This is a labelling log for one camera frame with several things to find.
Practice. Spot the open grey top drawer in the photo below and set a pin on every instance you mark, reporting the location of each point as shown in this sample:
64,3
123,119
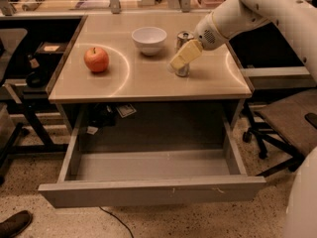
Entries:
152,160

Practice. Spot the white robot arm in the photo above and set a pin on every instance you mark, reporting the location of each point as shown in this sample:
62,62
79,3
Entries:
295,19

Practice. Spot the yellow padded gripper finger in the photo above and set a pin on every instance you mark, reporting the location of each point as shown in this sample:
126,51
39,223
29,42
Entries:
192,50

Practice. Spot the grey drawer cabinet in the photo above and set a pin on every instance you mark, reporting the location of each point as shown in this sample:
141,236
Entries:
214,83

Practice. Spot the dark shoe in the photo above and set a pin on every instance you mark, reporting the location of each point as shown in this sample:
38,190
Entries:
15,224

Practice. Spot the dark bottle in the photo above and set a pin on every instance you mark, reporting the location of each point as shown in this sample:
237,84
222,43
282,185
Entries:
38,77

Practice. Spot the silver redbull can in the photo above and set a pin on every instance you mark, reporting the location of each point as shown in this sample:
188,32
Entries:
183,67

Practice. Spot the grey chair at left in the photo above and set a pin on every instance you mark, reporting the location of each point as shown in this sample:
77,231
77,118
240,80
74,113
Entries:
9,130

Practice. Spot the red apple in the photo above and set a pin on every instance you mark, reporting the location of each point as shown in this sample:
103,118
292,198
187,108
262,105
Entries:
96,59

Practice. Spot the white ceramic bowl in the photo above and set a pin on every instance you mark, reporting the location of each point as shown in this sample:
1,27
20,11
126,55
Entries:
149,40

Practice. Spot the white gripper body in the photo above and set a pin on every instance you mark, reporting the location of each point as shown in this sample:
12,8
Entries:
207,34

